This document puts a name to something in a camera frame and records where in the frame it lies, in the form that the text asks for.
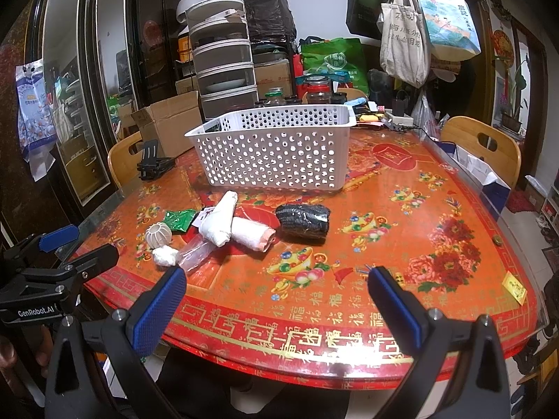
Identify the small white cotton wad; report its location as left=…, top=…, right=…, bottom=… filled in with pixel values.
left=152, top=245, right=179, bottom=268

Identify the white ribbed plastic ball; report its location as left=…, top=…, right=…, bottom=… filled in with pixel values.
left=145, top=222, right=173, bottom=250

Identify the green foil packet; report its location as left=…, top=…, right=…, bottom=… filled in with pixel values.
left=163, top=209, right=198, bottom=233

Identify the white towel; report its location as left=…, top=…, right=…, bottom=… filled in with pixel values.
left=199, top=191, right=238, bottom=248

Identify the white pink cloth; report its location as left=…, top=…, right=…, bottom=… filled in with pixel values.
left=231, top=216, right=276, bottom=252

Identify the black cloth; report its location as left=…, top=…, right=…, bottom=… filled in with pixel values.
left=275, top=203, right=331, bottom=240

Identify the white cartoon snack packet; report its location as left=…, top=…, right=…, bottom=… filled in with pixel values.
left=191, top=206, right=214, bottom=228

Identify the person left hand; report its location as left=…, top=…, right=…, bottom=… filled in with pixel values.
left=1, top=325, right=53, bottom=391

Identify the red patterned tablecloth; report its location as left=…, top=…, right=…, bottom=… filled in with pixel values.
left=80, top=129, right=547, bottom=389

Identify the left wooden chair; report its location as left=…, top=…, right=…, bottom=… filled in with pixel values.
left=107, top=132, right=143, bottom=188

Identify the wooden chair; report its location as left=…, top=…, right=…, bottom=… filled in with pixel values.
left=441, top=116, right=521, bottom=189
left=107, top=132, right=143, bottom=188

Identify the black phone clamp stand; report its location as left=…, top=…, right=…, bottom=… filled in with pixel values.
left=137, top=139, right=175, bottom=181

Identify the blue white hanging packet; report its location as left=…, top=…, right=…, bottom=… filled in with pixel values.
left=15, top=59, right=58, bottom=182

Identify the open cardboard box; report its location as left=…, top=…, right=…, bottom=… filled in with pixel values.
left=132, top=91, right=202, bottom=158

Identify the right wooden chair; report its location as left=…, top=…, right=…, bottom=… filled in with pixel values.
left=441, top=116, right=521, bottom=189

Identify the white perforated plastic basket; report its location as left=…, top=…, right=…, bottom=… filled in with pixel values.
left=185, top=104, right=356, bottom=191

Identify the green lid glass jar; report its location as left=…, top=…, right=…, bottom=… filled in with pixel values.
left=264, top=87, right=286, bottom=107

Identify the brown cardboard box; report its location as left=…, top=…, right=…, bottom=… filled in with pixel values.
left=255, top=59, right=293, bottom=100

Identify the red lid pickle jar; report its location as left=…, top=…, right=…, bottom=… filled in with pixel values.
left=305, top=75, right=332, bottom=104

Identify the grey plastic drawer tower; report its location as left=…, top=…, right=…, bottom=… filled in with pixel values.
left=186, top=0, right=259, bottom=120

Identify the beige canvas tote bag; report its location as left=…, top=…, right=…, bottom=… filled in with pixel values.
left=380, top=0, right=431, bottom=88

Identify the green shopping bag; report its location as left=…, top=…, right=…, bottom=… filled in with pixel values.
left=299, top=36, right=369, bottom=94

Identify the black plastic bag bundle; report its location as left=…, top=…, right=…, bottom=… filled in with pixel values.
left=244, top=0, right=297, bottom=43

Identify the blue illustrated tote bag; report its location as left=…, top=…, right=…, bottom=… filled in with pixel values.
left=418, top=0, right=481, bottom=63

